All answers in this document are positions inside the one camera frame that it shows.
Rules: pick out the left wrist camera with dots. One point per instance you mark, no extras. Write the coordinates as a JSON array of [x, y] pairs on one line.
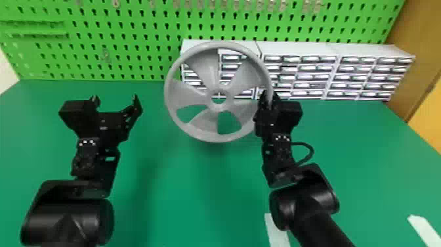
[[77, 115]]

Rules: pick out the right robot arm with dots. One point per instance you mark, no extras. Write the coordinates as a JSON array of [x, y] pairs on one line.
[[306, 207]]

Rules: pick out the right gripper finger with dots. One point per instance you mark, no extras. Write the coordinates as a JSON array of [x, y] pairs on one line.
[[276, 102], [264, 100]]

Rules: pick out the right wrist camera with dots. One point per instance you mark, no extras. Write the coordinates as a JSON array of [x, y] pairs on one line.
[[290, 115]]

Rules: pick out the grey wheel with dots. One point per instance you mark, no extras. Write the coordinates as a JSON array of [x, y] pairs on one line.
[[206, 65]]

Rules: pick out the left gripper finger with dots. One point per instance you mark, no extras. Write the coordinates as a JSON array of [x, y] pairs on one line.
[[95, 102], [135, 109]]

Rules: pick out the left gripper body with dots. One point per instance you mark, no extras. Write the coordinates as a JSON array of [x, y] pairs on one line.
[[113, 127]]

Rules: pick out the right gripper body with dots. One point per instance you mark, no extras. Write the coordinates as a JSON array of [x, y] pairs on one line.
[[265, 122]]

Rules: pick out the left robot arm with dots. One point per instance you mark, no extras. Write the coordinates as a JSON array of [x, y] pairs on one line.
[[65, 214]]

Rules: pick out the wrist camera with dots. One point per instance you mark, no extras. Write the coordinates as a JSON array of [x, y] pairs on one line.
[[290, 115], [77, 115]]

